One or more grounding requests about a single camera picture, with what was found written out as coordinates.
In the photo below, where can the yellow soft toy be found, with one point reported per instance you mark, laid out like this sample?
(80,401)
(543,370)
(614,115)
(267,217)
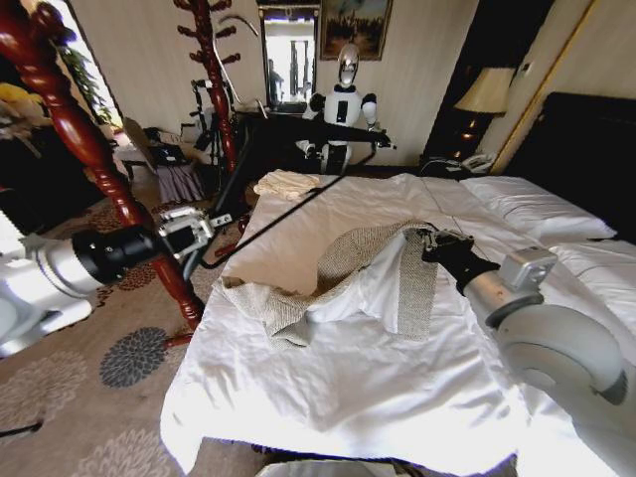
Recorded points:
(17,94)

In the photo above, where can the stool with purple skirt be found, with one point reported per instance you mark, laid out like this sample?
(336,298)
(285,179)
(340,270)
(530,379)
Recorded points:
(179,181)

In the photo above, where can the folded cream cloth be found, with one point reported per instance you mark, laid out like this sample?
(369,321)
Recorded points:
(285,184)

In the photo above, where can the framed dark painting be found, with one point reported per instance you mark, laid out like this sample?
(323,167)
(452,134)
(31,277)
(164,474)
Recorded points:
(355,30)

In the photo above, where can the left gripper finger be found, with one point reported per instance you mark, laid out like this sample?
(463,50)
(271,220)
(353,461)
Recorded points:
(222,219)

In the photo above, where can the slim red wooden coat stand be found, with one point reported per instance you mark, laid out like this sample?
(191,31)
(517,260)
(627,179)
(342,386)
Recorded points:
(216,84)

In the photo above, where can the grey knit garment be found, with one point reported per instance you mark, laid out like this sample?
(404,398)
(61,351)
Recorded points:
(348,253)

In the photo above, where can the gold frame strip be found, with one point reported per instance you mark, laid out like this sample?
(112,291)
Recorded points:
(541,89)

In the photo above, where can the white pillow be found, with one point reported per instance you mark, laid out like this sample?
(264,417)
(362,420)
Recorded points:
(536,206)

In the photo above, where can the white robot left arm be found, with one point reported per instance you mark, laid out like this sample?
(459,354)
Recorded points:
(45,278)

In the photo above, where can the white garment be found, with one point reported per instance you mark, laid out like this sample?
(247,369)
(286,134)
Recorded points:
(358,293)

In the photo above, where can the black camera tripod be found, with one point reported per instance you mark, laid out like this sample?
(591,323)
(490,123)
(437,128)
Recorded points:
(211,134)

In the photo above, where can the cream shade table lamp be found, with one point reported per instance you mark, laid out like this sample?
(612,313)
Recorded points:
(484,92)

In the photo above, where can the white bed sheet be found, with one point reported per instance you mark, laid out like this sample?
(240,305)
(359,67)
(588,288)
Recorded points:
(348,387)

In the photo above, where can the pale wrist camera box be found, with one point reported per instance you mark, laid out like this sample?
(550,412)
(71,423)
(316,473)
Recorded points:
(185,232)

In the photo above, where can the dark wooden cabinet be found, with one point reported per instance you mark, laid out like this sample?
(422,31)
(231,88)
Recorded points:
(30,174)

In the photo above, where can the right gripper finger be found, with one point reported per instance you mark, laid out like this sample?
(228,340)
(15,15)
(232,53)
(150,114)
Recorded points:
(429,247)
(447,235)

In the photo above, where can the white humanoid robot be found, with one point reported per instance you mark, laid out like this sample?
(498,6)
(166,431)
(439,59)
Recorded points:
(342,107)

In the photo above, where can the black desk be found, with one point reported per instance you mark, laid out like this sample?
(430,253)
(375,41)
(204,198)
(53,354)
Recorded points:
(288,130)

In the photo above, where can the tall wall mirror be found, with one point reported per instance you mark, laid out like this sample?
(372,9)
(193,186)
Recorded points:
(290,54)

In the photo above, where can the white telephone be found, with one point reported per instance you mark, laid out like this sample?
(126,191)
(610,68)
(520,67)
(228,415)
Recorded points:
(477,161)

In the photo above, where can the white robot front shell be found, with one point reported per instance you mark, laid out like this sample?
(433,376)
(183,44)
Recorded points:
(323,469)

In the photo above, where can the large red wooden coat stand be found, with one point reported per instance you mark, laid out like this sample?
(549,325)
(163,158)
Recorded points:
(64,109)

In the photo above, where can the dark nightstand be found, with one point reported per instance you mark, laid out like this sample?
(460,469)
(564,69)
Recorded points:
(442,164)

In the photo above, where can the person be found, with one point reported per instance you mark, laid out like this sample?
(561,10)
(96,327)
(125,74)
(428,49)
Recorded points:
(274,79)

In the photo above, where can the dark bed headboard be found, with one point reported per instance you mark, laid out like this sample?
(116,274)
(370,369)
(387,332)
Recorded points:
(586,149)

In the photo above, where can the green potted plant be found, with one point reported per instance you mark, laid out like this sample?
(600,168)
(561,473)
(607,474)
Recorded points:
(87,82)

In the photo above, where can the thin black rod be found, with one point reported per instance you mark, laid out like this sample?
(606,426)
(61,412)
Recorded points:
(278,218)

